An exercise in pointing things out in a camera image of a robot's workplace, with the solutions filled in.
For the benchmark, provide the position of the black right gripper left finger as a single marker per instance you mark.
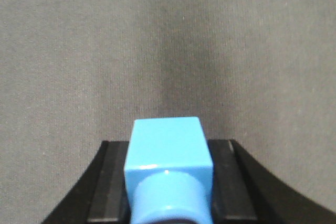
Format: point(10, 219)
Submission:
point(99, 195)

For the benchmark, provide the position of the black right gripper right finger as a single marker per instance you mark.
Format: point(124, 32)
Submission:
point(246, 192)

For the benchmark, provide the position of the light blue block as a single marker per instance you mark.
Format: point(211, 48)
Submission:
point(168, 171)

